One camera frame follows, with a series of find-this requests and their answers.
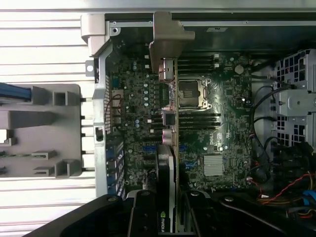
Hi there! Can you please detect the silver perforated drive cage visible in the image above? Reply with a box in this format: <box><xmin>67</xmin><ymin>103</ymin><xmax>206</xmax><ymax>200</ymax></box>
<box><xmin>271</xmin><ymin>49</ymin><xmax>316</xmax><ymax>149</ymax></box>

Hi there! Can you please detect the pale plastic case handle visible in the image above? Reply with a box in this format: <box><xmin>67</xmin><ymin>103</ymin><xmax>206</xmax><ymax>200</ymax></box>
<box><xmin>80</xmin><ymin>13</ymin><xmax>111</xmax><ymax>57</ymax></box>

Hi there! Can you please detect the green RAM stick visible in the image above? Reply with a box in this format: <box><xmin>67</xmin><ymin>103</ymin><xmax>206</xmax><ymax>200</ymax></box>
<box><xmin>0</xmin><ymin>153</ymin><xmax>34</xmax><ymax>159</ymax></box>

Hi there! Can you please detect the open dark PC case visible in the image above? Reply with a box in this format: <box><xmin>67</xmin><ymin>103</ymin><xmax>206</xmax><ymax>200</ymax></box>
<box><xmin>80</xmin><ymin>11</ymin><xmax>316</xmax><ymax>237</ymax></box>

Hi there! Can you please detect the silver chipset heat sink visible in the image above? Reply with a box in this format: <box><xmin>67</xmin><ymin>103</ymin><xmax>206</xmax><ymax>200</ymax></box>
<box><xmin>203</xmin><ymin>155</ymin><xmax>226</xmax><ymax>176</ymax></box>

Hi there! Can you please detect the CPU socket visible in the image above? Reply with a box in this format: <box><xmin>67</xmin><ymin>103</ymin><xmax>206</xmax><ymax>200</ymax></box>
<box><xmin>178</xmin><ymin>76</ymin><xmax>213</xmax><ymax>109</ymax></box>

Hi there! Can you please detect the green motherboard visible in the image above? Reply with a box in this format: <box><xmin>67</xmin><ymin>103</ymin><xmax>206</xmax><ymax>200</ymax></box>
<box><xmin>106</xmin><ymin>27</ymin><xmax>255</xmax><ymax>196</ymax></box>

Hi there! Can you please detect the hard disk with blue rails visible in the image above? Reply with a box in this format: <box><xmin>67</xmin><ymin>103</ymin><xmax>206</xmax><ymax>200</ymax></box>
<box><xmin>0</xmin><ymin>82</ymin><xmax>33</xmax><ymax>104</ymax></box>

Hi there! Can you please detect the blue disk wire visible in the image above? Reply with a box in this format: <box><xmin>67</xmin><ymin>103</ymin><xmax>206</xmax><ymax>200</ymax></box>
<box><xmin>303</xmin><ymin>189</ymin><xmax>316</xmax><ymax>207</ymax></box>

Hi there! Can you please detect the grey parts rack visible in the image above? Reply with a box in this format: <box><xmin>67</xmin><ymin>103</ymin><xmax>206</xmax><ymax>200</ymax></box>
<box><xmin>0</xmin><ymin>83</ymin><xmax>82</xmax><ymax>178</ymax></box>

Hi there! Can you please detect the blue expansion slot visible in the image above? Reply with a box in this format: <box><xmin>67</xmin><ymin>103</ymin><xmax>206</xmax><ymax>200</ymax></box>
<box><xmin>142</xmin><ymin>145</ymin><xmax>189</xmax><ymax>152</ymax></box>

